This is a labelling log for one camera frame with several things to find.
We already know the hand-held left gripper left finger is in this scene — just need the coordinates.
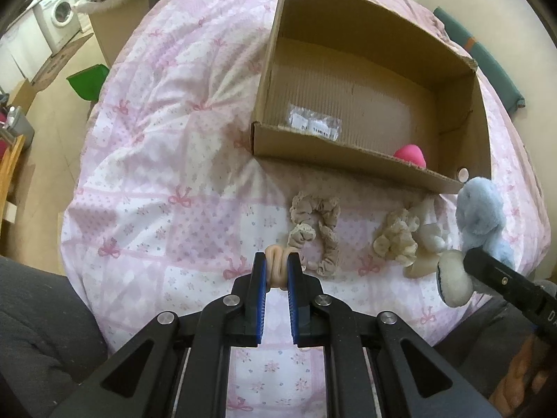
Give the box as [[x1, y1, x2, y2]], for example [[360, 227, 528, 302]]
[[48, 253, 267, 418]]

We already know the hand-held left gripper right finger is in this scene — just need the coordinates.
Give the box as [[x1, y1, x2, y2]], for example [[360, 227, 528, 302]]
[[287, 253, 503, 418]]

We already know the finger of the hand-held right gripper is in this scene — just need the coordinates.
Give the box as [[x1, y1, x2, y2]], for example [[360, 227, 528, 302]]
[[462, 248, 542, 328]]

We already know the peach scrunchie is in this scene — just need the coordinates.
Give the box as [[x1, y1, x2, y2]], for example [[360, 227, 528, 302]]
[[265, 246, 301, 292]]

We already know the light blue plush toy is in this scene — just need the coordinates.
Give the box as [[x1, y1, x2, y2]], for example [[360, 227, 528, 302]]
[[436, 177, 517, 308]]

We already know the cardboard box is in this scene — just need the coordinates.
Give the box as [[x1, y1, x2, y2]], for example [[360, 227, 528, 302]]
[[250, 0, 492, 194]]

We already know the person's right hand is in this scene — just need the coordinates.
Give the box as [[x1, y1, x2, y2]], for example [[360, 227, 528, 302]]
[[496, 335, 557, 408]]

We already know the person's right leg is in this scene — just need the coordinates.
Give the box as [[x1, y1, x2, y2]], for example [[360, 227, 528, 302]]
[[441, 298, 534, 399]]

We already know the person's leg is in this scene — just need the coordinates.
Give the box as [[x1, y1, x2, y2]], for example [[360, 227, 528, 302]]
[[0, 256, 111, 418], [441, 298, 534, 399]]

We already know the white plush toy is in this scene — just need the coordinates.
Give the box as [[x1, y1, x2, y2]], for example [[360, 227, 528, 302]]
[[404, 214, 449, 280]]

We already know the beige scrunchie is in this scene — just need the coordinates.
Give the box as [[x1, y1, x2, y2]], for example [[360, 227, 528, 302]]
[[288, 192, 343, 278]]

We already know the cream scrunchie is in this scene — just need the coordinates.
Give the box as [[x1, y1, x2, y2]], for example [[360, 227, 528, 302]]
[[374, 208, 421, 267]]

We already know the pink plush ball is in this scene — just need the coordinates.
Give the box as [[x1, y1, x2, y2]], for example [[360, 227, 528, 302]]
[[393, 143, 427, 169]]

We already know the pink patterned quilt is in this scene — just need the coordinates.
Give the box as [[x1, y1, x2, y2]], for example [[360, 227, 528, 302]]
[[58, 0, 551, 418]]

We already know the clear plastic bag with labels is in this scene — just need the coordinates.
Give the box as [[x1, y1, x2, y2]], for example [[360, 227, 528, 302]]
[[289, 103, 340, 141]]

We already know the person's left leg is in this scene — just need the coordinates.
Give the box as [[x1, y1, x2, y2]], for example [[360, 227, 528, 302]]
[[0, 256, 111, 418]]

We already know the teal rolled mat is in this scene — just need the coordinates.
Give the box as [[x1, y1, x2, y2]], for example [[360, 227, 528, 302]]
[[432, 6, 526, 113]]

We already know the wooden chair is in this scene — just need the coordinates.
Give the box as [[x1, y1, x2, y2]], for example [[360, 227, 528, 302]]
[[0, 134, 28, 237]]

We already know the green plastic bin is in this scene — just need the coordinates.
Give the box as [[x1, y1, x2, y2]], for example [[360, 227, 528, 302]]
[[66, 64, 110, 103]]

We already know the grey trash bin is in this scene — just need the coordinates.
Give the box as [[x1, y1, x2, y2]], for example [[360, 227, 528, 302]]
[[3, 106, 35, 149]]

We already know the beige cardboard cabinet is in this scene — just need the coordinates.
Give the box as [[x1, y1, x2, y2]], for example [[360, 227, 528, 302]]
[[73, 0, 151, 67]]

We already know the brown floor rug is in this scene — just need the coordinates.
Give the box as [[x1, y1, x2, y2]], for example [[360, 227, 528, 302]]
[[30, 32, 95, 93]]

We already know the white kitchen cabinet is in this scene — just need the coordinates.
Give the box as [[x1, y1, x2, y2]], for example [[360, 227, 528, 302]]
[[0, 8, 54, 93]]

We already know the white washing machine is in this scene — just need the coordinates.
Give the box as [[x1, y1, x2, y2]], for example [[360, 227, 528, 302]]
[[38, 0, 81, 52]]

